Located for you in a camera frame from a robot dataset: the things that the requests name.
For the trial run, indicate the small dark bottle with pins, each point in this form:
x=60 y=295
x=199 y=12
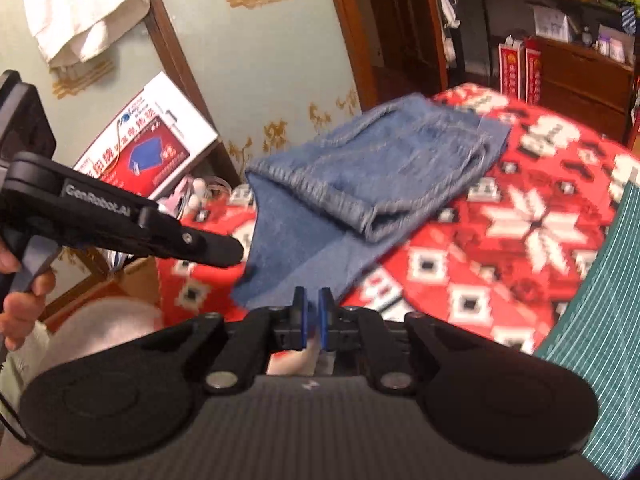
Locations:
x=586 y=35

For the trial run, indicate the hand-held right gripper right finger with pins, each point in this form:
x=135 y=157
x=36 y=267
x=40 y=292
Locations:
x=324 y=320

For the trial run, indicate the white hanging towel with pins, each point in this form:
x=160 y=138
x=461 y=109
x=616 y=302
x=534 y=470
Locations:
x=85 y=5

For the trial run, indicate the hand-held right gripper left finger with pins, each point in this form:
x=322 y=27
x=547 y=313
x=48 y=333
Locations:
x=300 y=320

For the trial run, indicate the brown wooden door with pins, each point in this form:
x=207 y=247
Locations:
x=390 y=25

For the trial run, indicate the white cardboard box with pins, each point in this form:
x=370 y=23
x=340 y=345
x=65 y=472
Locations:
x=552 y=24

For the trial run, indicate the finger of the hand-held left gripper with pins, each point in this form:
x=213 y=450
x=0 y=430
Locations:
x=210 y=250

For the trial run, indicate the brown wooden drawer cabinet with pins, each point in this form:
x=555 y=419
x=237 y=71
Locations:
x=585 y=85

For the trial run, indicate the red printed carton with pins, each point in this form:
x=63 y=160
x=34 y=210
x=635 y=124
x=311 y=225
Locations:
x=532 y=75
x=510 y=72

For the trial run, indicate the red patterned blanket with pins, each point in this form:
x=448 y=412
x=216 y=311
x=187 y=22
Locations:
x=500 y=235

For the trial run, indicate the brown wooden frame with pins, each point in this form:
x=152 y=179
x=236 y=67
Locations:
x=185 y=85

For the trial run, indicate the blue striped necktie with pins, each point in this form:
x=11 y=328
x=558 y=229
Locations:
x=629 y=20

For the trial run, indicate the blue denim shorts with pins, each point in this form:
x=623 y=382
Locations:
x=375 y=160

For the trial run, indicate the pink quilted bedding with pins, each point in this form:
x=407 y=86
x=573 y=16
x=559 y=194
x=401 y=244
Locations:
x=100 y=325

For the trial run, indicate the white printed carton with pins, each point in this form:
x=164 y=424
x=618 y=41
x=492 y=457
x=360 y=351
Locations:
x=150 y=145

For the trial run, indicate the green cutting mat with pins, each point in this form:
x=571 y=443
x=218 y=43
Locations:
x=600 y=335

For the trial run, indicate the person's left hand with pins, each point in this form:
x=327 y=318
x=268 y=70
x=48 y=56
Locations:
x=20 y=315

